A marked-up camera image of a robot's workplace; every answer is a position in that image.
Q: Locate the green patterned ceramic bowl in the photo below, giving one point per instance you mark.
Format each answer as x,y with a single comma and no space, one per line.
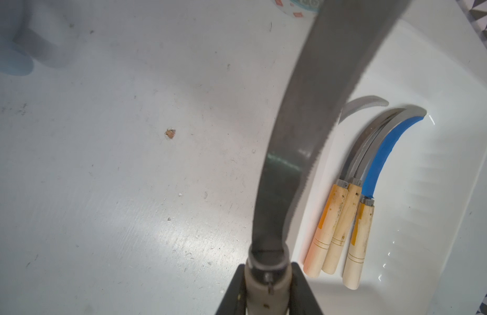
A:
299,8

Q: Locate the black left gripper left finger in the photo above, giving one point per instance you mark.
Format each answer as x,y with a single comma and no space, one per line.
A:
234,300

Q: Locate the blue blade wooden handle sickle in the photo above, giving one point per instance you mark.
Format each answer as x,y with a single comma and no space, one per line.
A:
360,235

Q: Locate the orange handle small sickle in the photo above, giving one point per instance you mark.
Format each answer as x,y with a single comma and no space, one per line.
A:
361,103

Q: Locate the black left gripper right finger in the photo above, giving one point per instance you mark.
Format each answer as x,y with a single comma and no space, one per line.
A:
302,299

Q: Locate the light blue plastic cup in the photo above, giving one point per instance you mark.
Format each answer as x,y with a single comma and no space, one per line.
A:
46,32

